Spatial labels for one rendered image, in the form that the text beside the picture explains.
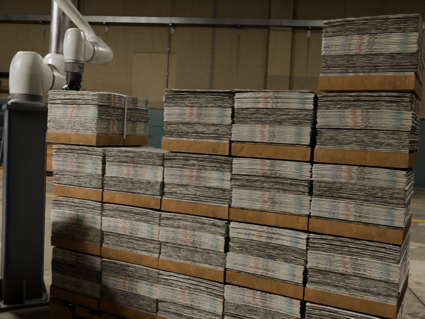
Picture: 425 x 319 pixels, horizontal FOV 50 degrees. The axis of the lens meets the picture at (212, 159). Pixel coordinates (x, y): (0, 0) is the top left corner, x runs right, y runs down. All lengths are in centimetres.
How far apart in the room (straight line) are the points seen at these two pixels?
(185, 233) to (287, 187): 44
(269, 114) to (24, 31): 855
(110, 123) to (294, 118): 85
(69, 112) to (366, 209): 127
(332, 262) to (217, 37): 742
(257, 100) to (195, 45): 718
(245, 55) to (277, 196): 713
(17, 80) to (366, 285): 182
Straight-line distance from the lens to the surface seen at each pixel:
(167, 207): 178
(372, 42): 153
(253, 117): 160
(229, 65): 861
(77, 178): 205
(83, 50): 232
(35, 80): 247
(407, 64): 150
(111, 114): 204
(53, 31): 265
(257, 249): 163
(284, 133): 155
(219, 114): 166
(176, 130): 176
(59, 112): 212
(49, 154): 827
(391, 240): 151
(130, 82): 892
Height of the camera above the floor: 91
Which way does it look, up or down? 3 degrees down
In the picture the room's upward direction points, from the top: 3 degrees clockwise
